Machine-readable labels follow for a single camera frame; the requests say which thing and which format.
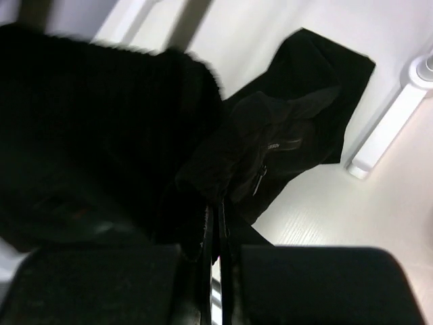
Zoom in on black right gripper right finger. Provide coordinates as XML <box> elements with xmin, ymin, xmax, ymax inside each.
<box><xmin>218</xmin><ymin>202</ymin><xmax>423</xmax><ymax>324</ymax></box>

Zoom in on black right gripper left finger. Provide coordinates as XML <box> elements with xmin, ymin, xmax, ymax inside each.
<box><xmin>1</xmin><ymin>207</ymin><xmax>212</xmax><ymax>324</ymax></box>

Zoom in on black shorts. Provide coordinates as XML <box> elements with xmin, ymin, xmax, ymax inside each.
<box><xmin>1</xmin><ymin>24</ymin><xmax>375</xmax><ymax>260</ymax></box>

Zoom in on silver clothes rack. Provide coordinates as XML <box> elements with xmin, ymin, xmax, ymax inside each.
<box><xmin>346</xmin><ymin>53</ymin><xmax>432</xmax><ymax>179</ymax></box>

